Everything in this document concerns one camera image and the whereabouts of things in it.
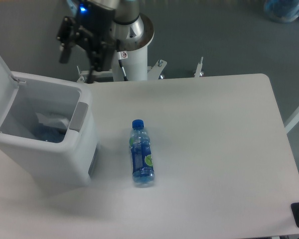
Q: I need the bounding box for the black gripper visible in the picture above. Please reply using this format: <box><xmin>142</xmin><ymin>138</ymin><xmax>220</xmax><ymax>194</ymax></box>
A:
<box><xmin>56</xmin><ymin>2</ymin><xmax>115</xmax><ymax>84</ymax></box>

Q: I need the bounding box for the white paper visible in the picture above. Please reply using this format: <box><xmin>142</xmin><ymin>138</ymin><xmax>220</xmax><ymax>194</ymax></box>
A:
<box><xmin>36</xmin><ymin>113</ymin><xmax>70</xmax><ymax>130</ymax></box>

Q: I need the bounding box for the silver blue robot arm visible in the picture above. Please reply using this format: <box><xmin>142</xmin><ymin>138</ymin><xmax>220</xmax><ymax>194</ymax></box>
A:
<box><xmin>56</xmin><ymin>0</ymin><xmax>140</xmax><ymax>84</ymax></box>

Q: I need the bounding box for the white trash can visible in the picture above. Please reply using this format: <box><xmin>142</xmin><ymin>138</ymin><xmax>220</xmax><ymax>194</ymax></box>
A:
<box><xmin>0</xmin><ymin>56</ymin><xmax>99</xmax><ymax>186</ymax></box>

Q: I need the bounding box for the blue plastic bottle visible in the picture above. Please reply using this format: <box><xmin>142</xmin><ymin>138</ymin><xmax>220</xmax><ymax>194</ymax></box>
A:
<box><xmin>129</xmin><ymin>119</ymin><xmax>155</xmax><ymax>186</ymax></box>

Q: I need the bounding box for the blue plastic bag background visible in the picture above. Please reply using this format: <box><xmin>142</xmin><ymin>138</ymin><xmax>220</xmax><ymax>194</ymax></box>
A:
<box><xmin>263</xmin><ymin>0</ymin><xmax>299</xmax><ymax>23</ymax></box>

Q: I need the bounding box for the white pedestal base frame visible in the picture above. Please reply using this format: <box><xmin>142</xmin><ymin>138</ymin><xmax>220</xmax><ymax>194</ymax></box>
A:
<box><xmin>76</xmin><ymin>56</ymin><xmax>205</xmax><ymax>83</ymax></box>

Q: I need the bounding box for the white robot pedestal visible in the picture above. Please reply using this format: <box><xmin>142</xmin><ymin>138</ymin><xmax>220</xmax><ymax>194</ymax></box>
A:
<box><xmin>110</xmin><ymin>13</ymin><xmax>154</xmax><ymax>68</ymax></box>

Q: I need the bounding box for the black cable on pedestal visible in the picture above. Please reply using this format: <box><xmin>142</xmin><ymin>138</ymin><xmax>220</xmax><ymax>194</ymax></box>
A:
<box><xmin>116</xmin><ymin>39</ymin><xmax>129</xmax><ymax>82</ymax></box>

